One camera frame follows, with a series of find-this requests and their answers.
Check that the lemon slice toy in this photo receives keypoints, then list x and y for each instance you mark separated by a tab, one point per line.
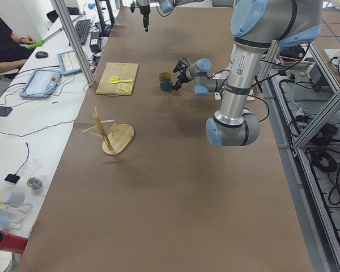
114	78
127	88
121	85

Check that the wooden cutting board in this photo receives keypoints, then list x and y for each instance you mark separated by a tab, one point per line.
124	71

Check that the seated person in black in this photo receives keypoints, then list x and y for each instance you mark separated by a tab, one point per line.
13	50

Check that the black power adapter box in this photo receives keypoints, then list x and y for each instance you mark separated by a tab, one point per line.
95	42

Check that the grey cup on tray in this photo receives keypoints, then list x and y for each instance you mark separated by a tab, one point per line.
14	199

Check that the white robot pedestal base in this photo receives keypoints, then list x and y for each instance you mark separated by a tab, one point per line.
223	75

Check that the black keyboard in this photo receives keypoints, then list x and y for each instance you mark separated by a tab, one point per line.
82	29

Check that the small metal cup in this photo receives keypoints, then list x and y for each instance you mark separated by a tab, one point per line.
35	184

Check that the wooden cup storage rack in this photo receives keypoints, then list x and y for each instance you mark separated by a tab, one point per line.
116	137

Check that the aluminium frame post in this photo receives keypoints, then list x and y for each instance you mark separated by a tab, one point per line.
71	34

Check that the dark blue mug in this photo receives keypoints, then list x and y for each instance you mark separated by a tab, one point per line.
165	81

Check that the red cylinder bottle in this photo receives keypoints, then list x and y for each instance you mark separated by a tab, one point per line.
12	243

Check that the small black square pad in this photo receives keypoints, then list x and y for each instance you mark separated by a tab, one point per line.
12	178

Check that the black computer mouse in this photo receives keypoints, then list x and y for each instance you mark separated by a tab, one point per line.
41	54

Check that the blue teach pendant tablet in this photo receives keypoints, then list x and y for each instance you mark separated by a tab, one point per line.
68	63
41	84

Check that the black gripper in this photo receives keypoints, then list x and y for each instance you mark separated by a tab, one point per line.
183	74
143	9

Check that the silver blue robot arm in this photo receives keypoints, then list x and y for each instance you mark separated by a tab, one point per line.
164	8
254	25

